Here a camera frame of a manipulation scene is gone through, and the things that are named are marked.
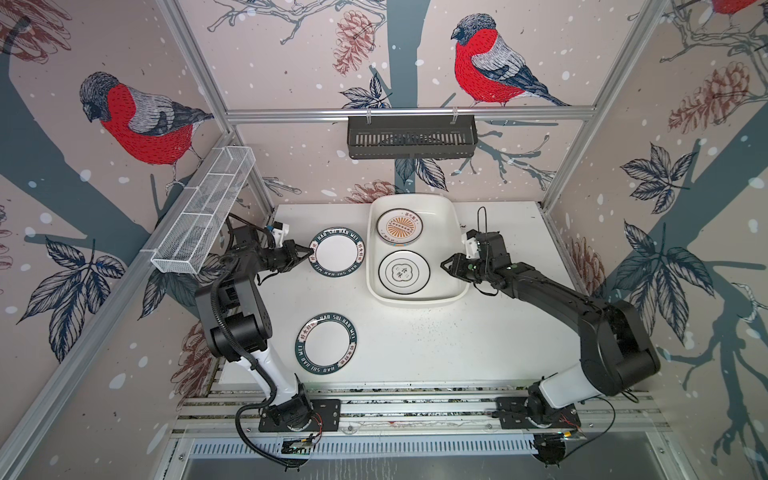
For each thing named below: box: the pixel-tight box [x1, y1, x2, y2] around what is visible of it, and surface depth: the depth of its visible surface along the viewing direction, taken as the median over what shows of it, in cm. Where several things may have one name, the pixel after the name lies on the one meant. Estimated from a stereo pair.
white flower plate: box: [378, 249, 431, 295], surface depth 103 cm
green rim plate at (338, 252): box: [309, 227, 366, 278], surface depth 95 cm
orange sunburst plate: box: [376, 208, 424, 247], surface depth 113 cm
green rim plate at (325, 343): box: [294, 312, 358, 375], surface depth 87 cm
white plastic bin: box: [366, 193, 470, 308], surface depth 107 cm
